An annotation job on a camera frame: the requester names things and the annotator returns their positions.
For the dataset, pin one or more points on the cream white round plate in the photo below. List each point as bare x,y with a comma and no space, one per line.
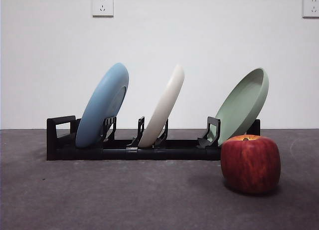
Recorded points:
164,102

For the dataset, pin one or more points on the red apple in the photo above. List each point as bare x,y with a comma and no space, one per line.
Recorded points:
250,165

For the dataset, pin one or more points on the black plastic plate rack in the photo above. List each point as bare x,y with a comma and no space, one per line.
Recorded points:
174,153

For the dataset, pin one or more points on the blue round plate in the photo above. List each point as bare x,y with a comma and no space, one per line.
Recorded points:
99,102

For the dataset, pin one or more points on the pale green round plate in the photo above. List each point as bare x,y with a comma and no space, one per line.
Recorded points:
239,110

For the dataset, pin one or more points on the white wall socket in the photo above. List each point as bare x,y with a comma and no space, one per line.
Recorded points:
311,7
102,5

